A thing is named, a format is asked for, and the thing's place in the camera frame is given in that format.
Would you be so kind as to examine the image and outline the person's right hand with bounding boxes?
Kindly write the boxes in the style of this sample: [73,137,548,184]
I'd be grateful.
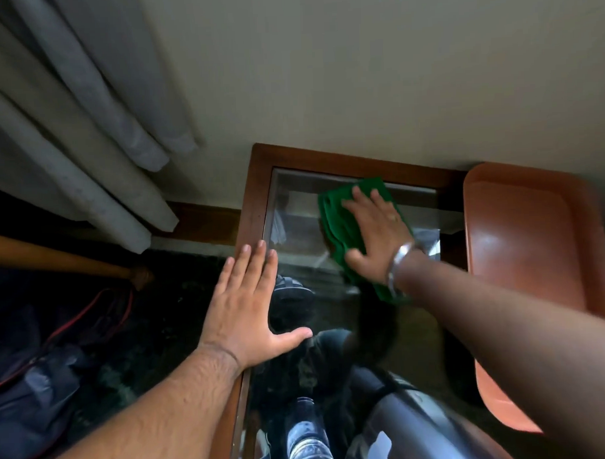
[341,183,426,289]

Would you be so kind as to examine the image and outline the person's left hand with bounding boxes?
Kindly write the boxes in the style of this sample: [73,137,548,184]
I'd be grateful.
[194,238,315,374]

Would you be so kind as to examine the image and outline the green cleaning cloth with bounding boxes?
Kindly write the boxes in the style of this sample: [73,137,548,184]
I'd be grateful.
[317,176,418,306]

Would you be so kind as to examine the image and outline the person's right forearm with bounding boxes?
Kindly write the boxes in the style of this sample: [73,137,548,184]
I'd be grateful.
[393,243,605,459]

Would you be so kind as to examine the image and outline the person's left forearm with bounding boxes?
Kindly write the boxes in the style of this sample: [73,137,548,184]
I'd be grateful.
[25,342,246,459]

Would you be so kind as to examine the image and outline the wooden skirting board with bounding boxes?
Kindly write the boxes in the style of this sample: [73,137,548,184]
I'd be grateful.
[149,198,243,250]

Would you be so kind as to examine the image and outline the wooden glass-top table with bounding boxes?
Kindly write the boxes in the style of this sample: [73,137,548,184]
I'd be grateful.
[195,134,520,459]

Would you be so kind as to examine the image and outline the orange plastic tray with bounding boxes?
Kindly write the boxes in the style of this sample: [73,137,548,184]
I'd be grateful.
[461,157,605,438]

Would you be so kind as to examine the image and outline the wooden furniture rod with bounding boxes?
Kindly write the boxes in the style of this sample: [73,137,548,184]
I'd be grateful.
[0,226,157,297]

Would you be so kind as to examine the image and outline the dark bag with red piping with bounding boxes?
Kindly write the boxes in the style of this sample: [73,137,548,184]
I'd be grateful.
[0,263,143,459]

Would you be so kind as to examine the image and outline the grey curtain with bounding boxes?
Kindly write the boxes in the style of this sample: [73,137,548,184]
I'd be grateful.
[0,0,206,261]

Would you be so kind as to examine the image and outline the silver wrist bracelet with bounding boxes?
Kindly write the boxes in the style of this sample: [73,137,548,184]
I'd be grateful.
[384,240,430,302]

